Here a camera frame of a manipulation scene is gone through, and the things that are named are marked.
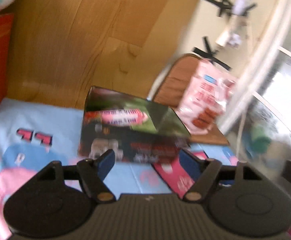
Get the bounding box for white cable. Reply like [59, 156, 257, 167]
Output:
[235, 24, 251, 156]

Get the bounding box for cartoon pig blue tablecloth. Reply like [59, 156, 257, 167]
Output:
[0, 97, 239, 240]

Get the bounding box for brown wooden chair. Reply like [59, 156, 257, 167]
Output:
[152, 54, 229, 146]

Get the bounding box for white wall charger plug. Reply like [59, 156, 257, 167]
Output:
[216, 29, 241, 48]

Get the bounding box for pink twisted snack bag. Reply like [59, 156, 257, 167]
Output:
[176, 59, 237, 135]

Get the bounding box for black sheep print box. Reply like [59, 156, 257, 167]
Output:
[78, 86, 190, 163]

